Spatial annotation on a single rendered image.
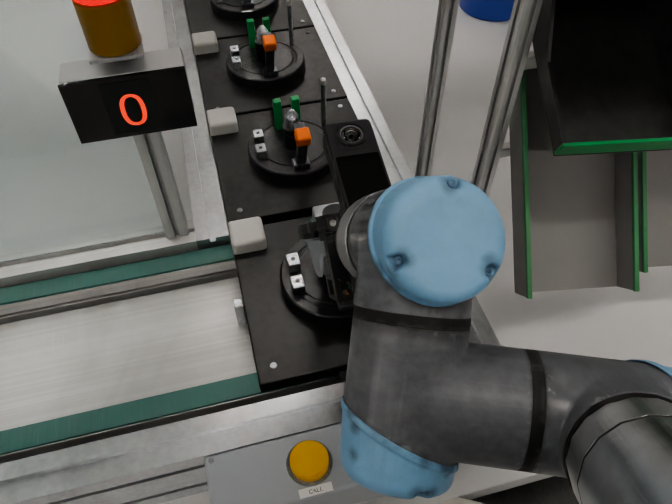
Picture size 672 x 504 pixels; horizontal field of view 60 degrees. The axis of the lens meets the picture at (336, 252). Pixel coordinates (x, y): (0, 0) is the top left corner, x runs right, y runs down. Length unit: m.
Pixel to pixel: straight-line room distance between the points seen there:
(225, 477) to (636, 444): 0.44
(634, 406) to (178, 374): 0.55
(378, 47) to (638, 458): 1.18
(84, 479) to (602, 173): 0.67
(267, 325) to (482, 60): 0.86
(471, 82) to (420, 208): 0.99
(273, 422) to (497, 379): 0.35
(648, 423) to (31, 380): 0.68
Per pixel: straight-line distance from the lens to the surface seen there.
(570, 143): 0.60
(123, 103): 0.64
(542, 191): 0.75
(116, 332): 0.82
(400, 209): 0.32
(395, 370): 0.35
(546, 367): 0.38
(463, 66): 1.35
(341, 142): 0.54
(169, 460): 0.67
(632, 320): 0.94
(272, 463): 0.65
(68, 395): 0.79
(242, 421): 0.67
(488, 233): 0.34
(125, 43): 0.61
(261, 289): 0.74
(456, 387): 0.36
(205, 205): 0.88
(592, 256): 0.77
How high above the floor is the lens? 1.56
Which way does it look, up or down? 50 degrees down
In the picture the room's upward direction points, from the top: straight up
